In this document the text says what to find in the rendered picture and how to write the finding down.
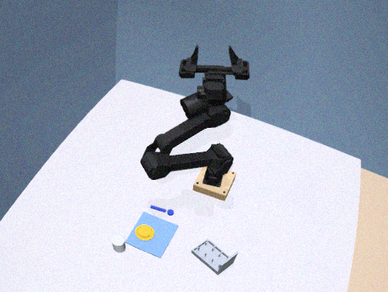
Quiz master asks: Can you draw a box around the grey dish rack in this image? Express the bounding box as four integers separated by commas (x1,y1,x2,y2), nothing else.
191,238,238,275

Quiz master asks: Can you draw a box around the light blue flat square mat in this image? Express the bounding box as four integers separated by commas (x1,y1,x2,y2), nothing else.
125,212,179,258

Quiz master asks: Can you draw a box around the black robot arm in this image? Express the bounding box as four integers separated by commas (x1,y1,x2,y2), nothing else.
140,78,233,187

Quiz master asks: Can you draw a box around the white cylinder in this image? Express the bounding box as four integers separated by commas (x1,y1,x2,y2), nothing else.
111,234,125,253

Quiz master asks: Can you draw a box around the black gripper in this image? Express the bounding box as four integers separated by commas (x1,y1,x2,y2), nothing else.
179,45,249,92

